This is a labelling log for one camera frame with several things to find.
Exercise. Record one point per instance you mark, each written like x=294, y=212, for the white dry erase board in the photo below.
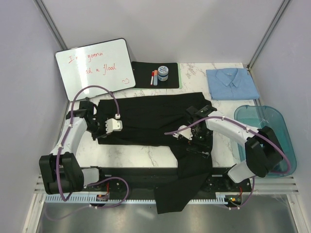
x=105, y=64

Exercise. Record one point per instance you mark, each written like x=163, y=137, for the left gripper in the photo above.
x=103, y=132

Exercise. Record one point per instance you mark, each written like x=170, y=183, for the teal transparent plastic bin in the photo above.
x=261, y=116

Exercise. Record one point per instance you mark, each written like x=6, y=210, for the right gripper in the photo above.
x=203, y=143

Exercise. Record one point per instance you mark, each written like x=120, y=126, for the black mat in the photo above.
x=142, y=73

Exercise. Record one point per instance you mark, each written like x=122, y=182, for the aluminium rail frame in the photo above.
x=263, y=186

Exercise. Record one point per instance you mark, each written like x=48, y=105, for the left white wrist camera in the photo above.
x=113, y=124

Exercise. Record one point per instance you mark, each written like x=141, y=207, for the blue lidded jar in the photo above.
x=162, y=73

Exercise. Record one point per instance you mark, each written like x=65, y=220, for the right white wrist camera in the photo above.
x=183, y=132

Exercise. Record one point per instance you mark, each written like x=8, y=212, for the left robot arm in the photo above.
x=60, y=167

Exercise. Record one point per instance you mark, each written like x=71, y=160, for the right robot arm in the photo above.
x=262, y=148

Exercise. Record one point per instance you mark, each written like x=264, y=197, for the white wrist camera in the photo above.
x=183, y=132
x=113, y=124

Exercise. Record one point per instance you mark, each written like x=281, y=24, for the light blue cable duct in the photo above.
x=92, y=198

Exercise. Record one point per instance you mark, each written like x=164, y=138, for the red marker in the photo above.
x=152, y=78

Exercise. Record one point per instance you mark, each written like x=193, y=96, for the folded blue shirt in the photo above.
x=231, y=84

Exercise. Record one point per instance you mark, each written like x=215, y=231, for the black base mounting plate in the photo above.
x=150, y=183

